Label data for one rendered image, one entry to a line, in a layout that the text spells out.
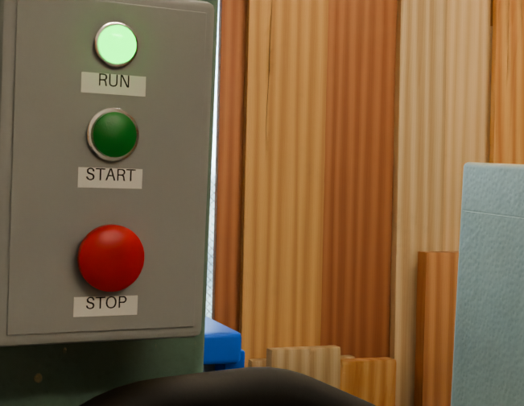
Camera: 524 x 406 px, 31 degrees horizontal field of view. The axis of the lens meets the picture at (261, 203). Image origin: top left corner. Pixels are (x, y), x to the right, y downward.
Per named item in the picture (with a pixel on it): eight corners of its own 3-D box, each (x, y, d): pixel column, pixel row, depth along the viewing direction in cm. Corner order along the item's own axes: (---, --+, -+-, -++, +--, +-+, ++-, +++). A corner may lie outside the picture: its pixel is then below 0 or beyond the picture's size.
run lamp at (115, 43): (92, 65, 42) (94, 19, 42) (135, 69, 43) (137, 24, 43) (96, 64, 42) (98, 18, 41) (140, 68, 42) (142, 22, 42)
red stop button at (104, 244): (74, 290, 42) (76, 223, 42) (138, 288, 44) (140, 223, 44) (80, 293, 41) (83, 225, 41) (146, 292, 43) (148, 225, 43)
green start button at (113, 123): (84, 160, 42) (87, 105, 42) (136, 162, 43) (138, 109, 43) (88, 160, 42) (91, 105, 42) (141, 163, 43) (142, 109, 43)
